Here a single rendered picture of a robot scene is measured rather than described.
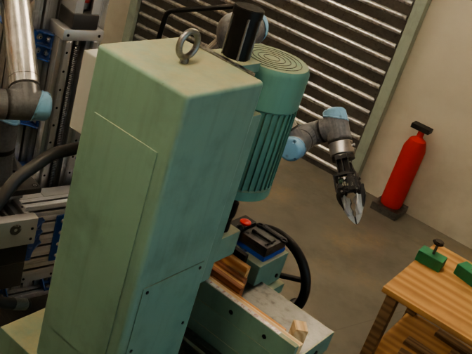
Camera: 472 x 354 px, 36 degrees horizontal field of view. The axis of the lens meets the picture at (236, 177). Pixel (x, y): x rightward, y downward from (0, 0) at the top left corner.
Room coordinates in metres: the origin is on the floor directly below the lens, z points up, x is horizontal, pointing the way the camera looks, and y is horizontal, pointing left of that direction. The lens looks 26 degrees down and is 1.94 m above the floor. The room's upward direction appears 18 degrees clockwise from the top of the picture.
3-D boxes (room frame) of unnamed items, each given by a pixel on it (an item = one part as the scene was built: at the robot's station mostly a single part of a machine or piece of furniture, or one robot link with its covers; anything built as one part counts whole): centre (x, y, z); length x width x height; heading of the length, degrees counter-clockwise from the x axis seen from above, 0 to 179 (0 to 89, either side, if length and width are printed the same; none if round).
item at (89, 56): (1.29, 0.29, 1.40); 0.10 x 0.06 x 0.16; 150
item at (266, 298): (1.59, -0.06, 0.87); 0.61 x 0.30 x 0.06; 60
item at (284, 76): (1.50, 0.00, 1.35); 0.18 x 0.18 x 0.31
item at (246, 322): (1.46, 0.02, 0.93); 0.60 x 0.02 x 0.06; 60
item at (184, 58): (1.25, 0.15, 1.55); 0.06 x 0.02 x 0.07; 150
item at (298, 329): (1.41, -0.25, 0.92); 0.04 x 0.03 x 0.04; 12
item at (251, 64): (1.38, 0.07, 1.53); 0.08 x 0.08 x 0.17; 60
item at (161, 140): (1.25, 0.15, 1.16); 0.22 x 0.22 x 0.72; 60
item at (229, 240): (1.48, 0.02, 1.03); 0.14 x 0.07 x 0.09; 150
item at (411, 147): (4.20, -0.98, 0.30); 0.19 x 0.18 x 0.60; 152
